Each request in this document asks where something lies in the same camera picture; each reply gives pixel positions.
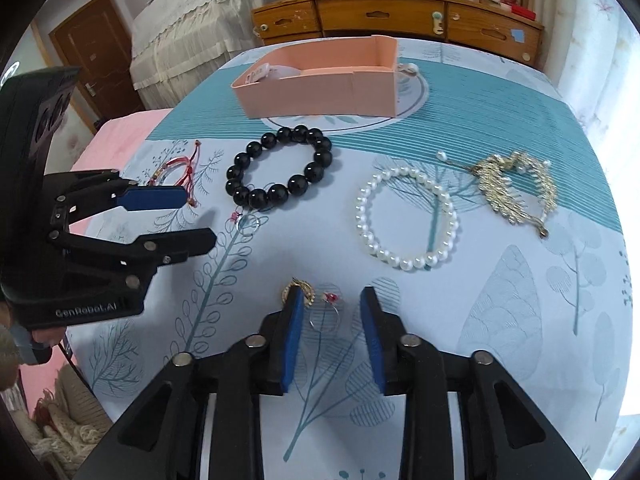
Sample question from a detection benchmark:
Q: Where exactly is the white pearl bracelet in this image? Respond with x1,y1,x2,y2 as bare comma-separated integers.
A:
354,166,460,272

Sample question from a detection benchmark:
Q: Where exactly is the gold ring earring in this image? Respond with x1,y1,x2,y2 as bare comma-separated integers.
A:
281,277,317,307

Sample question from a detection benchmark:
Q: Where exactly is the brown wooden door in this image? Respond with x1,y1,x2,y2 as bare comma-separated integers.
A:
49,0,144,120

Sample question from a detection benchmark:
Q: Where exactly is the pink rectangular jewelry box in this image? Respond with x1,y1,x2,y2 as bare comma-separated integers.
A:
231,35,398,118

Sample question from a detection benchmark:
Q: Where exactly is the pink band smart watch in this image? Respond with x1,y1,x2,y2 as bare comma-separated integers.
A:
244,63,302,84

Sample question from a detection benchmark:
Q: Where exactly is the wooden desk with drawers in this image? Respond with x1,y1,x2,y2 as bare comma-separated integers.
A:
252,0,544,66

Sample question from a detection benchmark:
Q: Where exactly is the small red box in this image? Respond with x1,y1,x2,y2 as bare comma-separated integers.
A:
510,4,536,21

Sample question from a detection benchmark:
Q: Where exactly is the red string bracelet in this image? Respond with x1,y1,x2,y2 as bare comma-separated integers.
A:
146,140,202,208

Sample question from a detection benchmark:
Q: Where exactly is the gold leaf hair comb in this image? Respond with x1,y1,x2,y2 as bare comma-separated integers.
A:
436,151,558,240

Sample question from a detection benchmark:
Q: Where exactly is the tree print tablecloth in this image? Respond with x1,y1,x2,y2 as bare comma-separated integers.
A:
64,37,632,480

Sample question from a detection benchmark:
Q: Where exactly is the black bead bracelet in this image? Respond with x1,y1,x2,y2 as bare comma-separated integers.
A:
224,123,335,209

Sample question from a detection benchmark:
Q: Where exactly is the white lace cover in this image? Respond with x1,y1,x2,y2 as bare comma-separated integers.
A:
129,0,274,110

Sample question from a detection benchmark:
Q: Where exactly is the left hand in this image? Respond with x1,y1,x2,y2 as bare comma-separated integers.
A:
1,301,66,391

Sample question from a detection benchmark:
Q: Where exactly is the white floral curtain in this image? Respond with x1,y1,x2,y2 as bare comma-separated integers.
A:
544,0,639,141

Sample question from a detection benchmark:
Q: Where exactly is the pink blanket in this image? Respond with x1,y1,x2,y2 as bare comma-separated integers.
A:
18,108,169,411

